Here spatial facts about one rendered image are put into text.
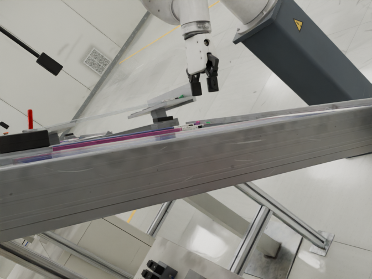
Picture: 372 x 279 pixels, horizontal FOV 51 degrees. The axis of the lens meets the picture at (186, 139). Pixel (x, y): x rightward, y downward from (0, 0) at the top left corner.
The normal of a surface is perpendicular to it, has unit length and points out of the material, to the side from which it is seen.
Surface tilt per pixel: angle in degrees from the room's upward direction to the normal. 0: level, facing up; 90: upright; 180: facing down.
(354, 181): 0
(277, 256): 0
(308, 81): 90
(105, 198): 90
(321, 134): 90
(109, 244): 90
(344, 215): 0
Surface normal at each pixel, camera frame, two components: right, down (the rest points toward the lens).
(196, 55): -0.83, 0.17
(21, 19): 0.46, -0.02
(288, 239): -0.74, -0.56
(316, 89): -0.36, 0.80
